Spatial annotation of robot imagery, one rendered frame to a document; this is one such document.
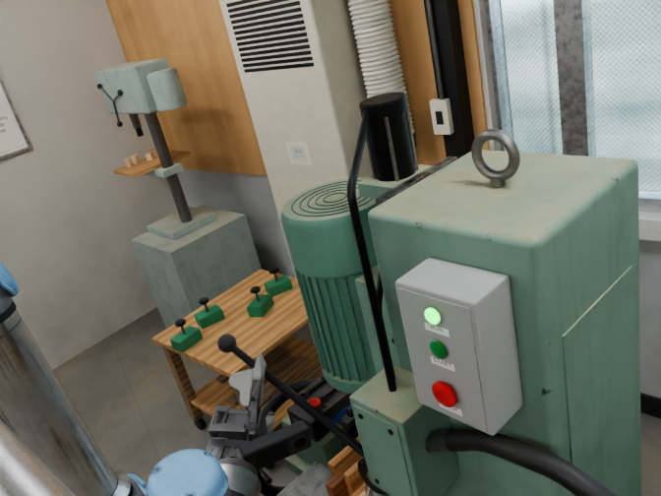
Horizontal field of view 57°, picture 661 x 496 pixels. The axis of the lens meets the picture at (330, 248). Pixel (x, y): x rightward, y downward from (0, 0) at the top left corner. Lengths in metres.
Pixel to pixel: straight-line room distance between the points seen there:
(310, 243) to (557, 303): 0.37
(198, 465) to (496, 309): 0.42
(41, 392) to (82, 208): 2.79
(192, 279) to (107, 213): 1.01
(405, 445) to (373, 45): 1.78
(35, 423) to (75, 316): 2.83
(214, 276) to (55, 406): 2.11
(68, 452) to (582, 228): 0.99
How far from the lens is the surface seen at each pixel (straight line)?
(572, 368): 0.69
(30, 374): 1.20
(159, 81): 2.92
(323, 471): 1.27
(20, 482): 0.87
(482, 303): 0.57
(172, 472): 0.81
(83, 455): 1.30
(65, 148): 3.89
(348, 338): 0.93
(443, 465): 0.82
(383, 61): 2.33
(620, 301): 0.76
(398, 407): 0.74
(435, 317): 0.60
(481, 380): 0.62
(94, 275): 4.04
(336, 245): 0.85
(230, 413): 1.06
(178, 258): 3.13
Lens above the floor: 1.78
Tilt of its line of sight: 24 degrees down
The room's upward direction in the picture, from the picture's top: 14 degrees counter-clockwise
